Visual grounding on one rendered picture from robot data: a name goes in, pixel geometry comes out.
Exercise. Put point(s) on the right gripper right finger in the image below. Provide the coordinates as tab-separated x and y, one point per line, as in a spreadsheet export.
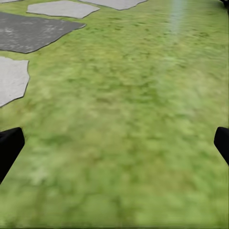
221	141

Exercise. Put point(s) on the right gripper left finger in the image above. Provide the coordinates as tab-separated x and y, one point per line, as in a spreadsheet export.
11	143

